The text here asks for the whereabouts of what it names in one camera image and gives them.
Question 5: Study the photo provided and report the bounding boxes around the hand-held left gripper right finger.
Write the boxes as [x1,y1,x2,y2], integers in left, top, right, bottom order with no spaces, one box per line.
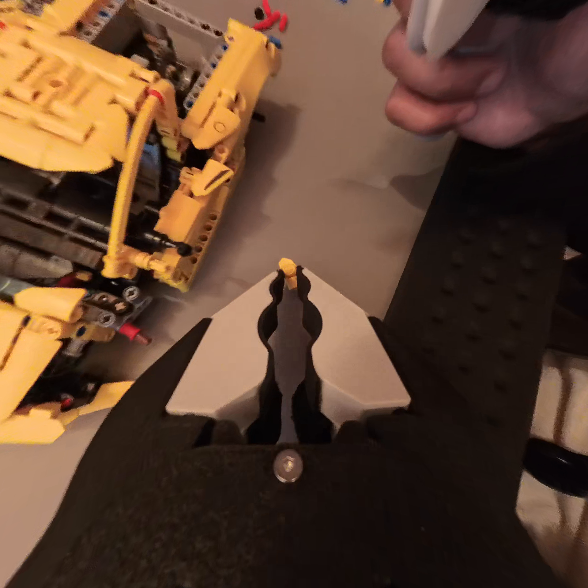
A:
[294,266,411,445]

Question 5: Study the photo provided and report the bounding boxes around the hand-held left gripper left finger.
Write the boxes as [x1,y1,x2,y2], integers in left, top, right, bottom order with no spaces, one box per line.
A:
[166,270,285,445]

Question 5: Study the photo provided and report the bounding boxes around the small yellow toy piece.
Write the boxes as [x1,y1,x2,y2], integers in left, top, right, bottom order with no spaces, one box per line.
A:
[278,257,299,290]

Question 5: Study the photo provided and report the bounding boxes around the yellow toy brick car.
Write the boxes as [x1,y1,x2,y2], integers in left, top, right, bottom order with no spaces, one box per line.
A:
[0,0,283,445]

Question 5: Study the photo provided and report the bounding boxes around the grey desk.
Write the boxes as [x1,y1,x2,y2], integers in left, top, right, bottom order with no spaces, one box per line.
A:
[0,0,460,586]

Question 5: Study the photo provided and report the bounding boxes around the person's right hand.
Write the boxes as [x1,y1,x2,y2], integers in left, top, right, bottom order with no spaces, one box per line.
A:
[383,0,588,149]

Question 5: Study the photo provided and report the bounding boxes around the perforated panel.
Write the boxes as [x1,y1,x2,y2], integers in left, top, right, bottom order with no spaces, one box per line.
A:
[383,138,571,465]

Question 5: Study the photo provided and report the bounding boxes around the scattered red toy pins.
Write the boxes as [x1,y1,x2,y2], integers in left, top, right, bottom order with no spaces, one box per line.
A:
[253,0,290,33]

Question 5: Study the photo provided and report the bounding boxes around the black strap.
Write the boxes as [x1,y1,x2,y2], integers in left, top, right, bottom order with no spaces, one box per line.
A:
[524,436,588,498]

